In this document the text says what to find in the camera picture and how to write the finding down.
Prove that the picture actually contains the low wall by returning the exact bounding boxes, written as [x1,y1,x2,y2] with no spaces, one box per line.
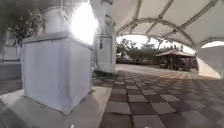
[0,44,23,82]

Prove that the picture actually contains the grey concrete plinth slab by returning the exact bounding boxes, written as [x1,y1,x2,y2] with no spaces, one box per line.
[0,85,113,128]

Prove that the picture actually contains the checkered brown tile pavement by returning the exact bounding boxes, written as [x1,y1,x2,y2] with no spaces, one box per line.
[92,63,224,128]

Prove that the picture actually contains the row of trees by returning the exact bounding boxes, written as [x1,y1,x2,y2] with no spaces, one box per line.
[116,37,198,66]

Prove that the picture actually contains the white tent canopy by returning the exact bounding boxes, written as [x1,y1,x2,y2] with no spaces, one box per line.
[89,0,224,80]

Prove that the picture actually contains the dark roofed pavilion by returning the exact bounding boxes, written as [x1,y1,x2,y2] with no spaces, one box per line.
[155,48,197,72]

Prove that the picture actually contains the large white pillar base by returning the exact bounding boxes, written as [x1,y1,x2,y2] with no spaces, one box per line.
[19,0,95,116]

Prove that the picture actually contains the leafy tree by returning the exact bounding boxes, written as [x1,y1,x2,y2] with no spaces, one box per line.
[0,0,45,48]

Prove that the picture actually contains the white concrete pillar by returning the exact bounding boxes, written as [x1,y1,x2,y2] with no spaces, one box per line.
[89,0,118,75]

